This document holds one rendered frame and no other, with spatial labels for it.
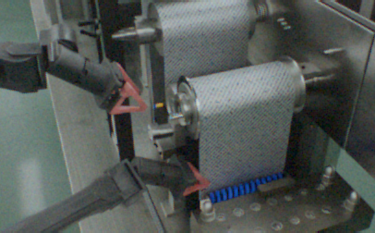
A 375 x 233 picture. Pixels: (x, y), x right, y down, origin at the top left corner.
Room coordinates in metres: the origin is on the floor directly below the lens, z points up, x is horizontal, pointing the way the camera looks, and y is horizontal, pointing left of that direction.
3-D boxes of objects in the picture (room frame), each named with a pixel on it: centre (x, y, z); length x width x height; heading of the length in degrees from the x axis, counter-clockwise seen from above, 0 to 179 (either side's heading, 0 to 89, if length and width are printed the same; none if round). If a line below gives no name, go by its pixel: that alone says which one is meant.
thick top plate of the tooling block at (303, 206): (0.69, -0.22, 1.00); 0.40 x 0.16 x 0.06; 110
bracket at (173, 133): (0.82, 0.05, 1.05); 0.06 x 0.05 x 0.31; 110
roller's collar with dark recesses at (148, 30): (1.03, 0.10, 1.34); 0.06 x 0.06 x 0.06; 20
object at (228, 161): (0.79, -0.14, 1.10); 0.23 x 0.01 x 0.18; 110
